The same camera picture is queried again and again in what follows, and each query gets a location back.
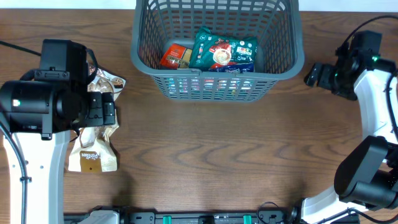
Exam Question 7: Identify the colourful tissue pack strip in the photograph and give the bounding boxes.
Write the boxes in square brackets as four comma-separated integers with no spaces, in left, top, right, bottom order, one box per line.
[164,63,254,99]

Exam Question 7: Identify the green Nescafe coffee bag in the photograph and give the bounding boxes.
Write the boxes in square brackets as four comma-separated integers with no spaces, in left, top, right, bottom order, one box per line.
[189,27,257,71]

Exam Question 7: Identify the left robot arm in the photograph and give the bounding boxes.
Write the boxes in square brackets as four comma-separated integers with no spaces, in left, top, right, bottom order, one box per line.
[1,80,116,223]

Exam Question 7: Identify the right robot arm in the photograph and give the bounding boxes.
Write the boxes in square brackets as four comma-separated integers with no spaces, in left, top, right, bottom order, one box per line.
[284,43,397,223]

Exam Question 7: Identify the upper brown snack pouch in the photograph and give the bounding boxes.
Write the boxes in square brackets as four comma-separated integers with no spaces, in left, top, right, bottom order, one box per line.
[88,68,126,101]

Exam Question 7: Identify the lower beige snack pouch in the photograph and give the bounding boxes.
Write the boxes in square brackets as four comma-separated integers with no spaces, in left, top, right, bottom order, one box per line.
[68,107,121,174]

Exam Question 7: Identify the grey plastic basket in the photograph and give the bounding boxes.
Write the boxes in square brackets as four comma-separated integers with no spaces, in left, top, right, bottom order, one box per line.
[131,0,305,102]

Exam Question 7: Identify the right black cable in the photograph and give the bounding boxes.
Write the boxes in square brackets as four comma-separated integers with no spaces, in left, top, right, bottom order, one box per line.
[338,14,398,224]

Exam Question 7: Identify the black cable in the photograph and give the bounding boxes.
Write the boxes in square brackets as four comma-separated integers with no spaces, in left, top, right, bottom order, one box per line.
[0,40,43,224]
[338,14,398,224]

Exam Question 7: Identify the left black cable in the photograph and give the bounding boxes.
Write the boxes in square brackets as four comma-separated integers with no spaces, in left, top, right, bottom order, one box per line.
[0,40,43,224]

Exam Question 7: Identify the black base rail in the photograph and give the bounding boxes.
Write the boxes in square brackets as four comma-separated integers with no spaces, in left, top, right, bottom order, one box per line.
[64,206,306,224]

